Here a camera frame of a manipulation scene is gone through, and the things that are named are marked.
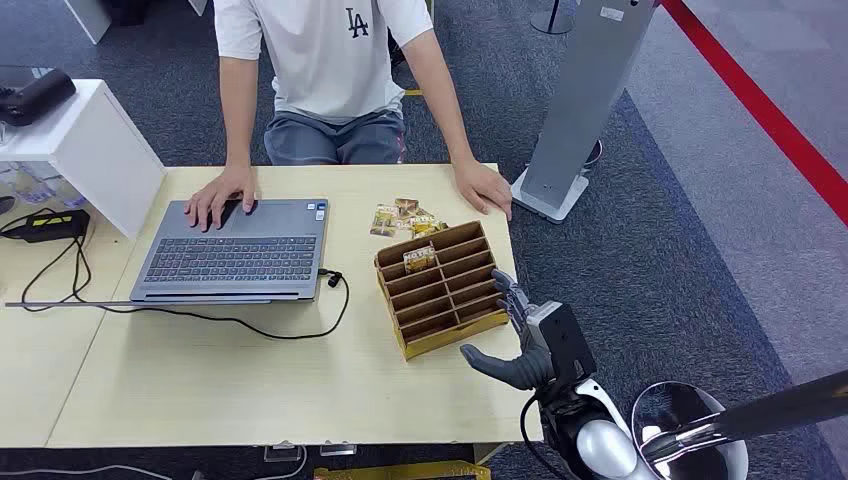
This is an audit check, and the person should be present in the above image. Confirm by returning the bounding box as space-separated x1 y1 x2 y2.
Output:
184 0 515 233

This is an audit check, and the white box cabinet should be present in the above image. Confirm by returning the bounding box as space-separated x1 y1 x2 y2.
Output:
0 78 167 240

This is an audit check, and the white furniture panel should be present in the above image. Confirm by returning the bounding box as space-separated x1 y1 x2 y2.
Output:
64 0 113 45

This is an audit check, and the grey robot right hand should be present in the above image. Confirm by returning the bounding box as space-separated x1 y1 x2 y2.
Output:
460 268 558 392

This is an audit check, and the white cable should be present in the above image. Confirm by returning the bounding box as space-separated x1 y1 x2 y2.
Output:
0 463 174 480

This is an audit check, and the round silver dome base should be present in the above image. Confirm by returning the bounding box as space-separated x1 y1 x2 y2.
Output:
630 380 750 480

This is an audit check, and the person's left hand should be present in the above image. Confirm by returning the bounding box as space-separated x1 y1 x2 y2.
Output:
452 158 515 222

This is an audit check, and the dark metal rod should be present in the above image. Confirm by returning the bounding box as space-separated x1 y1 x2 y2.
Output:
639 370 848 465

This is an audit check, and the wooden slotted card holder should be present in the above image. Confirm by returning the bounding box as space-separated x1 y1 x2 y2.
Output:
374 220 511 362

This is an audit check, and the round stanchion base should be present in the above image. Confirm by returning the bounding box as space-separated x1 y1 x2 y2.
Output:
529 0 579 36

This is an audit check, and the grey laptop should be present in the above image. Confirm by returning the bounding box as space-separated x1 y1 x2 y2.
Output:
5 198 331 309

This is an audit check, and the black device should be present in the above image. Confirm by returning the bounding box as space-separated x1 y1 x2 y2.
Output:
0 68 77 127

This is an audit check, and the black laptop power cable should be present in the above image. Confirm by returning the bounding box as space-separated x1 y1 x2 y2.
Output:
19 235 351 342

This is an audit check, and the clear plastic packaging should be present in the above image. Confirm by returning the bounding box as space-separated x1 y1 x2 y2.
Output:
0 162 89 211

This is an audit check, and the grey kiosk stand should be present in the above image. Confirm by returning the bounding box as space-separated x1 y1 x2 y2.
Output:
510 0 664 225

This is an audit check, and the black adapter mains cable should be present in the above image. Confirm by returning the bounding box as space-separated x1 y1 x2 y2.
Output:
0 207 58 234

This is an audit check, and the person's right hand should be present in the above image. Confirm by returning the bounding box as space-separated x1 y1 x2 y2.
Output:
184 165 260 233

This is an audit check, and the yellow frame under table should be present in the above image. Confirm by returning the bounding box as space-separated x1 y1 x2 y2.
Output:
314 461 492 480

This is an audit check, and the black power adapter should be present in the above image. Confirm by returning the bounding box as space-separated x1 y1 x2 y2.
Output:
18 209 92 244

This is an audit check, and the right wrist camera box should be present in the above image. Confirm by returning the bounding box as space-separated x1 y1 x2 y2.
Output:
526 301 598 386

